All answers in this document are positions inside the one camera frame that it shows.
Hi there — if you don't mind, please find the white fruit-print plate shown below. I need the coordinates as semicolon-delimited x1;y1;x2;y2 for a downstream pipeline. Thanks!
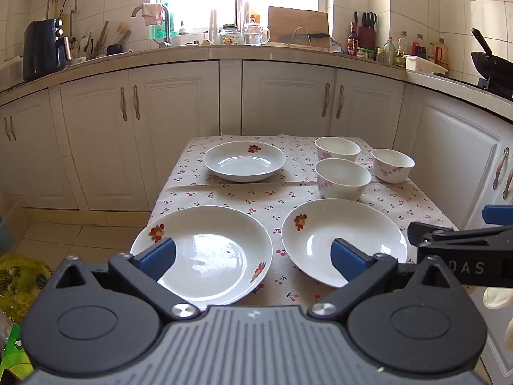
203;141;287;182
130;205;274;306
281;198;408;288

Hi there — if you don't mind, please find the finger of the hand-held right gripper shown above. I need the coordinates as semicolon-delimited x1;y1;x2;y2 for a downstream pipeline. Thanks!
483;204;513;224
408;222;513;249

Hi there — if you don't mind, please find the pink dish cloth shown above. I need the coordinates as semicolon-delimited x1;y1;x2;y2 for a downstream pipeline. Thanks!
141;3;163;26

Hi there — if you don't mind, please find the metal faucet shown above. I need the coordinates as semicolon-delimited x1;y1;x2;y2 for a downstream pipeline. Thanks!
132;3;172;47

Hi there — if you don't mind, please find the dark red knife block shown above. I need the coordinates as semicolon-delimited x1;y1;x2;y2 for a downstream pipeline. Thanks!
356;12;377;51

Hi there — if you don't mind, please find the black wok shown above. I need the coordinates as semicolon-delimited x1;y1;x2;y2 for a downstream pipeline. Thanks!
471;28;513;86

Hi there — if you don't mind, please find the green dish soap bottle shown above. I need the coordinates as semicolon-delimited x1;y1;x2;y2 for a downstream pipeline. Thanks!
149;11;178;40

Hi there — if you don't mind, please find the cherry-print tablecloth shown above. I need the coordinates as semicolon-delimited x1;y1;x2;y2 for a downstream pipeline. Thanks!
147;134;467;309

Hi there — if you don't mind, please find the person's right hand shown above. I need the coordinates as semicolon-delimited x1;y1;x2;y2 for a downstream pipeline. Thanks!
483;286;513;350

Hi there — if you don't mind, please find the utensil holder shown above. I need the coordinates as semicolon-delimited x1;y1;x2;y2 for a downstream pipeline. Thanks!
66;20;110;65

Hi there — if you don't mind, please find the black air fryer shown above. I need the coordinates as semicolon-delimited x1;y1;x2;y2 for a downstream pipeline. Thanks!
23;18;67;82

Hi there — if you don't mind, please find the yellow plastic bag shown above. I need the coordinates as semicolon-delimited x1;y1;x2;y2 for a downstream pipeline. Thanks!
0;254;54;323

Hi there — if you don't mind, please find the black gas stove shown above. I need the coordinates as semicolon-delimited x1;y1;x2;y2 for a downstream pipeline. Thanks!
477;75;513;102

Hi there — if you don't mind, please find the yellow oil bottle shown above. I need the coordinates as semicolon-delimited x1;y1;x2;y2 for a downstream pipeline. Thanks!
396;31;409;67

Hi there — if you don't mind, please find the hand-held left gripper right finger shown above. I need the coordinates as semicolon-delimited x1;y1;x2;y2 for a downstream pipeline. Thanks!
308;238;461;321

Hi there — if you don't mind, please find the white plastic tray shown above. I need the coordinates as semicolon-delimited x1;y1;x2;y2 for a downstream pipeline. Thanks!
403;54;448;75

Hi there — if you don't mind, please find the dark soy sauce bottle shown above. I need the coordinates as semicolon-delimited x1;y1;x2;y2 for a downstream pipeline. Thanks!
347;22;359;57

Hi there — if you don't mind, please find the wooden cutting board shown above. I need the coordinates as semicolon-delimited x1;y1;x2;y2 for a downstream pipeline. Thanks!
267;6;330;46

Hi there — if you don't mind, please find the orange oil jug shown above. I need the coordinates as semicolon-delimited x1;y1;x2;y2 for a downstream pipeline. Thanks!
435;38;449;71

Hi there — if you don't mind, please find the clear glass pitcher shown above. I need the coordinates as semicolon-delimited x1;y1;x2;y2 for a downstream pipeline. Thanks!
243;23;272;46

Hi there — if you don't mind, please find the green packet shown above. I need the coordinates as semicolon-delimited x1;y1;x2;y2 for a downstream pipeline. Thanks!
0;323;25;372

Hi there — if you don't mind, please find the glass jar with lid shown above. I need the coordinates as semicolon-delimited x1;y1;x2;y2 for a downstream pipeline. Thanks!
219;23;244;46

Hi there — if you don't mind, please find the white pink-flower bowl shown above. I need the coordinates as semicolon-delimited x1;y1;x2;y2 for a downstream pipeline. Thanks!
315;137;362;164
371;148;415;184
315;158;372;200

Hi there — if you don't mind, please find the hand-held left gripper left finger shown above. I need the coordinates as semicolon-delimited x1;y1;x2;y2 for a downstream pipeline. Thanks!
50;237;201;321

